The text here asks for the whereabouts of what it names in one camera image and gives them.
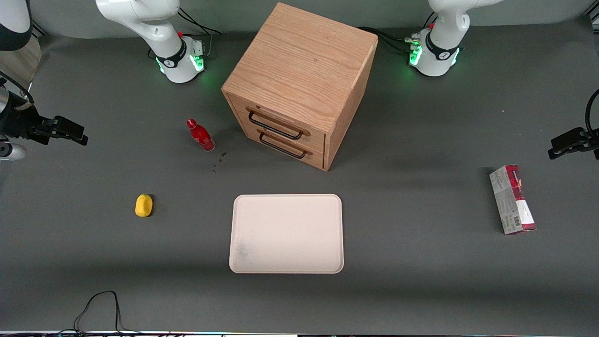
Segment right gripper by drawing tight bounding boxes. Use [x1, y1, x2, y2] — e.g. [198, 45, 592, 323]
[0, 101, 89, 146]

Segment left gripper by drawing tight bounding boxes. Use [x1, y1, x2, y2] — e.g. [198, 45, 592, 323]
[548, 127, 599, 160]

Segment red coke bottle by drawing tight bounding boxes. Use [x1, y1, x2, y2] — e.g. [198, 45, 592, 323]
[186, 118, 216, 152]

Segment beige plastic tray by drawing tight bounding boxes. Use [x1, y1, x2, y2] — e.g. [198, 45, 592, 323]
[229, 194, 344, 274]

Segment red and grey carton box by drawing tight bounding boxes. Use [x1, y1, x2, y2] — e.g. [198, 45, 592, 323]
[489, 164, 537, 235]

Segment beige board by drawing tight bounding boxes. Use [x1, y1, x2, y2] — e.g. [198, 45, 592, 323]
[0, 37, 42, 92]

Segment yellow lemon toy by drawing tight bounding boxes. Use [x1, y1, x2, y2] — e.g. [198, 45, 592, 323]
[135, 194, 153, 218]

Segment wooden drawer front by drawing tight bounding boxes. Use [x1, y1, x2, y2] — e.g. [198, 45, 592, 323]
[241, 123, 326, 170]
[228, 93, 327, 151]

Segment wooden drawer cabinet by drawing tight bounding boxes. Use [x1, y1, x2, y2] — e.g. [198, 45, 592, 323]
[221, 2, 379, 172]

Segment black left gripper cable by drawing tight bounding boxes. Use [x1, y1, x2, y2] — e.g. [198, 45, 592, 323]
[584, 89, 599, 134]

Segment black right base cables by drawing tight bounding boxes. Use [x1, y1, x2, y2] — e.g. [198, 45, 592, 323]
[177, 7, 222, 59]

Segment black base cables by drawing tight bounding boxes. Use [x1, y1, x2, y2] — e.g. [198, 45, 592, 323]
[358, 26, 418, 53]
[177, 7, 222, 59]

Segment thin black cable loop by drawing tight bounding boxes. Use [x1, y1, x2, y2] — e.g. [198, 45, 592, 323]
[58, 290, 141, 336]

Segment black wire drawer handle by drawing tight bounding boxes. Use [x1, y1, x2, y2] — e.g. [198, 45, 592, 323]
[246, 107, 311, 140]
[257, 130, 314, 159]

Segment black left base cables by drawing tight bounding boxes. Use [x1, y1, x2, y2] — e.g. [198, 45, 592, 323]
[358, 26, 418, 53]

